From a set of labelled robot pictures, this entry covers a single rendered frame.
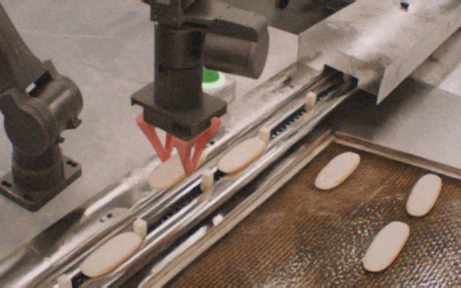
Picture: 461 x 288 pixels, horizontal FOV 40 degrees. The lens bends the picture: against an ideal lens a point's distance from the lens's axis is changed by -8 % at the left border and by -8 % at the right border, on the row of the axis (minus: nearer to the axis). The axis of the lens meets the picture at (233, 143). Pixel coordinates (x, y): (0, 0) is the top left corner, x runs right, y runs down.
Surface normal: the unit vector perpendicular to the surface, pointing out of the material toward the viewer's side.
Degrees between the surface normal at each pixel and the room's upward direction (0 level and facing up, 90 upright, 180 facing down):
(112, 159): 0
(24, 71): 55
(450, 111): 0
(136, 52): 0
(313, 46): 90
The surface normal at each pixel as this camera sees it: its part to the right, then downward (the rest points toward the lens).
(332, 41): 0.07, -0.81
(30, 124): -0.34, 0.53
